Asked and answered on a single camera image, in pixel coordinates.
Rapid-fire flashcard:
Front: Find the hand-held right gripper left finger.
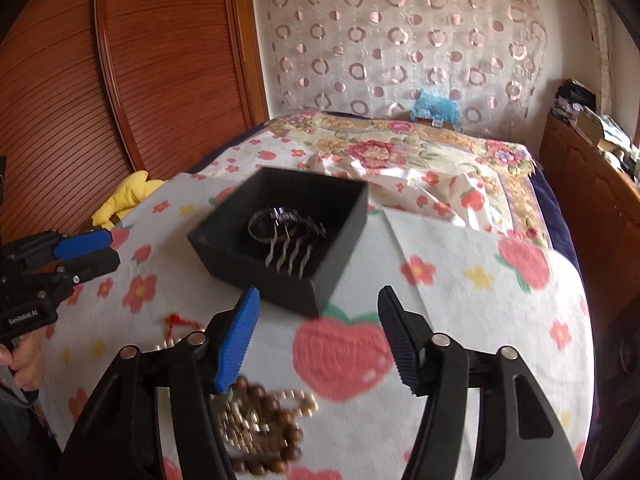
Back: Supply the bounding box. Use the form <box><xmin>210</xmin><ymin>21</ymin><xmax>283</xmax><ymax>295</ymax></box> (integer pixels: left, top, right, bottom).
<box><xmin>59</xmin><ymin>286</ymin><xmax>262</xmax><ymax>480</ymax></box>

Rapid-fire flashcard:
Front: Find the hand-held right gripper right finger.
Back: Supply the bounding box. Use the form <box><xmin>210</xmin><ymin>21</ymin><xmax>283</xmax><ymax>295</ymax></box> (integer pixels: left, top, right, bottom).
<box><xmin>377</xmin><ymin>286</ymin><xmax>585</xmax><ymax>480</ymax></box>

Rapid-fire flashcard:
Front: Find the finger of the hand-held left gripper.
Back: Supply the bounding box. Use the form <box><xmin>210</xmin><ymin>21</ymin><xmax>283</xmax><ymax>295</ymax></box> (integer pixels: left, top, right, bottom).
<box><xmin>57</xmin><ymin>248</ymin><xmax>121</xmax><ymax>287</ymax></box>
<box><xmin>52</xmin><ymin>229</ymin><xmax>115</xmax><ymax>263</ymax></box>

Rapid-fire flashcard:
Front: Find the black jewelry box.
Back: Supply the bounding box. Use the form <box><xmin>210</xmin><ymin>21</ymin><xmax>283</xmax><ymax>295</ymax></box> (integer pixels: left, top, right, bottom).
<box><xmin>187</xmin><ymin>166</ymin><xmax>370</xmax><ymax>318</ymax></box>

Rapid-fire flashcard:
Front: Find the red string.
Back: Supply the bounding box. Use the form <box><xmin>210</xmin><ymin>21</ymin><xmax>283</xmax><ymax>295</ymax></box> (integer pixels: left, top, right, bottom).
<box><xmin>161</xmin><ymin>312</ymin><xmax>190</xmax><ymax>343</ymax></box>

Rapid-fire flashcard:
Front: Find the gold bead bracelet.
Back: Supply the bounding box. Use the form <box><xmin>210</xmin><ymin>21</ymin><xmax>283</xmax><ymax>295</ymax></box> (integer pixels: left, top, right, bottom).
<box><xmin>215</xmin><ymin>390</ymin><xmax>319</xmax><ymax>450</ymax></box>

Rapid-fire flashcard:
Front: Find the wooden bead bracelet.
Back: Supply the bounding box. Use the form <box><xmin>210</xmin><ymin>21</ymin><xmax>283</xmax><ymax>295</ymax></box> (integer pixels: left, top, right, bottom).
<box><xmin>234</xmin><ymin>375</ymin><xmax>306</xmax><ymax>479</ymax></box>

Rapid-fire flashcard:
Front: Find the person's left hand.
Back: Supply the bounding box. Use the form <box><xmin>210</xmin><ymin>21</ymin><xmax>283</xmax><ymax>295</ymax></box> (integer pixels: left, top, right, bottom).
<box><xmin>0</xmin><ymin>332</ymin><xmax>45</xmax><ymax>392</ymax></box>

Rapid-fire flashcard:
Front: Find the yellow plush toy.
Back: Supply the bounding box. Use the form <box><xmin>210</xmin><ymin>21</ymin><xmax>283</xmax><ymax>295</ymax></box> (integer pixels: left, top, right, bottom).
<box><xmin>91</xmin><ymin>170</ymin><xmax>166</xmax><ymax>231</ymax></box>

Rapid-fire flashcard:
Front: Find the strawberry print bed sheet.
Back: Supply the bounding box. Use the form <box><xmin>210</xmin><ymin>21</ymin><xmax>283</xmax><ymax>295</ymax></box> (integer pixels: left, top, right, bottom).
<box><xmin>37</xmin><ymin>132</ymin><xmax>593</xmax><ymax>480</ymax></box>

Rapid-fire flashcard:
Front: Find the wavy metal hair comb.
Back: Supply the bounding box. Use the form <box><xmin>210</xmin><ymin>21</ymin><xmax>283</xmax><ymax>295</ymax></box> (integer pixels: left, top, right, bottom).
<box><xmin>265</xmin><ymin>207</ymin><xmax>329</xmax><ymax>279</ymax></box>

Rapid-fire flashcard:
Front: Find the ribbed wooden headboard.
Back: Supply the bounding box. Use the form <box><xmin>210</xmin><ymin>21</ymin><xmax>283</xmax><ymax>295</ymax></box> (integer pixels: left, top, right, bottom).
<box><xmin>0</xmin><ymin>0</ymin><xmax>271</xmax><ymax>241</ymax></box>

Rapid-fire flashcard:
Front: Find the floral blanket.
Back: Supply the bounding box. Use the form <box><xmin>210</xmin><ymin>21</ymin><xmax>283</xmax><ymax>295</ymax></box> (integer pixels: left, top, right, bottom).
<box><xmin>260</xmin><ymin>111</ymin><xmax>551</xmax><ymax>251</ymax></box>

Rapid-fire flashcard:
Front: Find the long wooden cabinet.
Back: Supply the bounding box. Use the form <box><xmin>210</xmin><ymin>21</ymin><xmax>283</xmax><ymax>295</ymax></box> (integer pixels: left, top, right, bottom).
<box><xmin>537</xmin><ymin>110</ymin><xmax>640</xmax><ymax>341</ymax></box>

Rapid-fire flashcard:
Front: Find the blue plush toy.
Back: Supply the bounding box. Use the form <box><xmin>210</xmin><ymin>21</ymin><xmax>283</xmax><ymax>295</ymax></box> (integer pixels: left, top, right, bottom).
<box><xmin>410</xmin><ymin>89</ymin><xmax>463</xmax><ymax>129</ymax></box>

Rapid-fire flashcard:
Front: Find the cardboard box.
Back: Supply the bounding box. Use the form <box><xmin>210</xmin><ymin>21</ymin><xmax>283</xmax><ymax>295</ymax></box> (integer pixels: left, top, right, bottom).
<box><xmin>574</xmin><ymin>105</ymin><xmax>622</xmax><ymax>147</ymax></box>

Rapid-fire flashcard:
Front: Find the pile of desk clutter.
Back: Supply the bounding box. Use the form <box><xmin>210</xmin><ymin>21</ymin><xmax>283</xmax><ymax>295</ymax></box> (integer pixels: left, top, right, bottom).
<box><xmin>595</xmin><ymin>115</ymin><xmax>640</xmax><ymax>182</ymax></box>

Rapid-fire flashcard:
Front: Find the black bag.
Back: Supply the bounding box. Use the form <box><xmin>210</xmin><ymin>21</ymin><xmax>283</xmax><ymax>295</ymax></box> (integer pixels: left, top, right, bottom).
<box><xmin>555</xmin><ymin>79</ymin><xmax>597</xmax><ymax>112</ymax></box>

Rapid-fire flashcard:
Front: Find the circle pattern sheer curtain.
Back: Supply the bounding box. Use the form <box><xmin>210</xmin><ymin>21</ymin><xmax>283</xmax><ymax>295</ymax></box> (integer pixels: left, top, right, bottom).
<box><xmin>248</xmin><ymin>0</ymin><xmax>551</xmax><ymax>137</ymax></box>

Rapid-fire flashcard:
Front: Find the beige window curtain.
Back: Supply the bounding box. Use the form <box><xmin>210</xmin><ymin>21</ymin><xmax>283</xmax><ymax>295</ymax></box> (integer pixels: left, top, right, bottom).
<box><xmin>570</xmin><ymin>0</ymin><xmax>640</xmax><ymax>128</ymax></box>

